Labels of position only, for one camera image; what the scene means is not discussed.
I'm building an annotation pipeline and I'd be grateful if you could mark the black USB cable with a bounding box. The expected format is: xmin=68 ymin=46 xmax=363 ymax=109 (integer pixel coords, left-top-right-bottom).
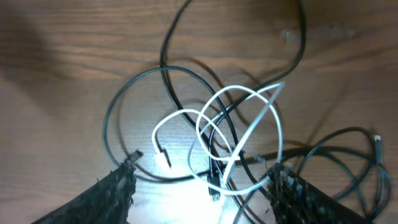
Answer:
xmin=231 ymin=126 xmax=392 ymax=224
xmin=101 ymin=0 xmax=307 ymax=224

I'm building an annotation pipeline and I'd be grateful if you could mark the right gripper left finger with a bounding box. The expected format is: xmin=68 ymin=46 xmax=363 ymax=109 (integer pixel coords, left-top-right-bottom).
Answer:
xmin=34 ymin=160 xmax=136 ymax=224

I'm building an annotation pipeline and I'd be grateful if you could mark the white USB cable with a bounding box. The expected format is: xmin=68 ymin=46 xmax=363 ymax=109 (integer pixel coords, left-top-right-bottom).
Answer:
xmin=151 ymin=81 xmax=286 ymax=224

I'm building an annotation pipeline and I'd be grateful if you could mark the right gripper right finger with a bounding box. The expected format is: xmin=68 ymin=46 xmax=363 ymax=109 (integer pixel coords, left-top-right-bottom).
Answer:
xmin=267 ymin=164 xmax=370 ymax=223

